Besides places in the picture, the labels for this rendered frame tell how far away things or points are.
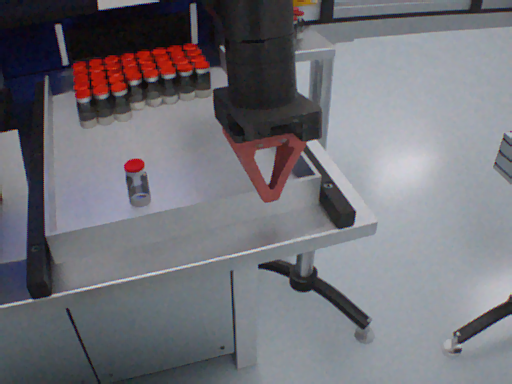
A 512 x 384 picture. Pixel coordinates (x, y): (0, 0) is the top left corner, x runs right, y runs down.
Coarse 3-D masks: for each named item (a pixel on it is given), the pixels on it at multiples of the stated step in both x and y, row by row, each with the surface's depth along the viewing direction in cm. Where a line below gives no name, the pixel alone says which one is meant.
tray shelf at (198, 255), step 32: (32, 96) 70; (320, 160) 57; (0, 192) 52; (352, 192) 52; (256, 224) 48; (288, 224) 48; (320, 224) 48; (96, 256) 45; (128, 256) 45; (160, 256) 45; (192, 256) 45; (224, 256) 45; (256, 256) 46; (288, 256) 48; (0, 288) 42; (64, 288) 42; (96, 288) 42; (128, 288) 43; (0, 320) 41
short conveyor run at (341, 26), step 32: (320, 0) 87; (352, 0) 89; (384, 0) 91; (416, 0) 93; (448, 0) 95; (480, 0) 97; (320, 32) 91; (352, 32) 93; (384, 32) 96; (416, 32) 98
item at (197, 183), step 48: (48, 96) 63; (48, 144) 54; (96, 144) 59; (144, 144) 59; (192, 144) 59; (48, 192) 47; (96, 192) 52; (192, 192) 52; (240, 192) 47; (288, 192) 48; (48, 240) 42; (96, 240) 44; (144, 240) 46
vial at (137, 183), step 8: (144, 168) 48; (128, 176) 48; (136, 176) 48; (144, 176) 48; (128, 184) 48; (136, 184) 48; (144, 184) 49; (128, 192) 49; (136, 192) 49; (144, 192) 49; (136, 200) 49; (144, 200) 50
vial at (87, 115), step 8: (80, 96) 59; (88, 96) 59; (80, 104) 60; (88, 104) 60; (80, 112) 60; (88, 112) 60; (80, 120) 61; (88, 120) 61; (96, 120) 62; (88, 128) 62
